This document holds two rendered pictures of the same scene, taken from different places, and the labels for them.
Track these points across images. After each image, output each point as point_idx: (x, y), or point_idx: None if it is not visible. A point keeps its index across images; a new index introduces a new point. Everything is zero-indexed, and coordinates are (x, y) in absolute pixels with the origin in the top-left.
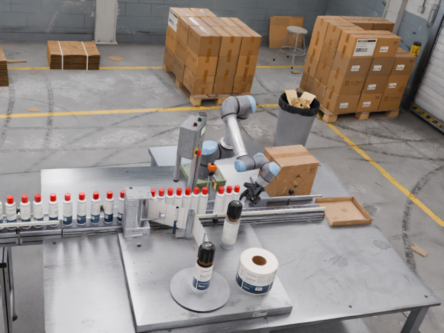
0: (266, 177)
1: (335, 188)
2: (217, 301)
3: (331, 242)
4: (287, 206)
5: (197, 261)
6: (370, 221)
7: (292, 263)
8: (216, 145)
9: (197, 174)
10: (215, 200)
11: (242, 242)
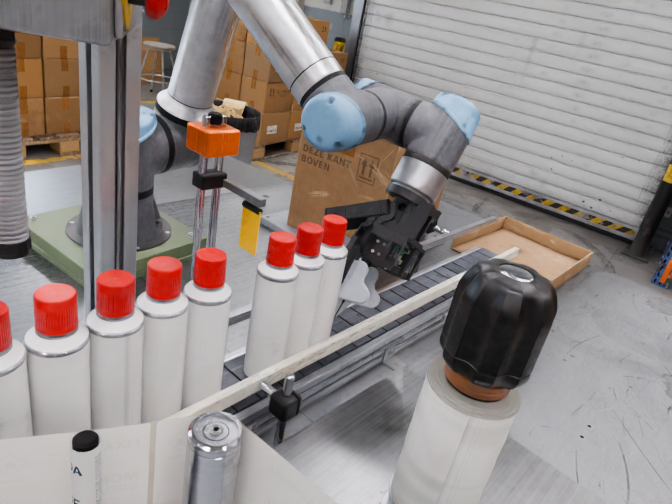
0: (444, 155)
1: (448, 211)
2: None
3: (601, 339)
4: (429, 270)
5: None
6: (590, 259)
7: (639, 473)
8: (151, 113)
9: (132, 200)
10: (243, 309)
11: None
